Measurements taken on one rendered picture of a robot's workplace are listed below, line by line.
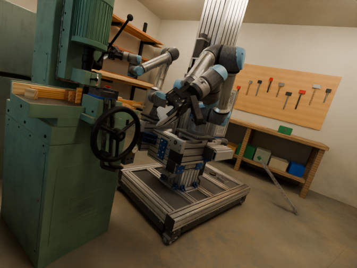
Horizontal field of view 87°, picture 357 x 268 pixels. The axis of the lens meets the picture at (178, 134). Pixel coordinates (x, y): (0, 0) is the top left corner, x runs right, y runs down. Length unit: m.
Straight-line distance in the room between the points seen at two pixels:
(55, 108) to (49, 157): 0.23
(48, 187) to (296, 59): 3.96
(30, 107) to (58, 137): 0.18
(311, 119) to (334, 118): 0.33
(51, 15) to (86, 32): 0.27
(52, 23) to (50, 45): 0.11
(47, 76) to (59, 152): 0.47
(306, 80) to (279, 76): 0.43
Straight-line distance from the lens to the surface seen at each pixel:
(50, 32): 1.35
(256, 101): 4.03
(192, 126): 1.38
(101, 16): 1.17
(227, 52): 1.17
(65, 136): 1.04
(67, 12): 1.31
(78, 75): 1.20
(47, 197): 1.16
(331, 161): 4.12
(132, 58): 1.76
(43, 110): 0.97
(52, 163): 1.07
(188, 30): 4.92
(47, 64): 1.34
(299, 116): 3.99
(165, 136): 1.58
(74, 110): 1.02
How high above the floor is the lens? 1.08
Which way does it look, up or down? 12 degrees down
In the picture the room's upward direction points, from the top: 14 degrees clockwise
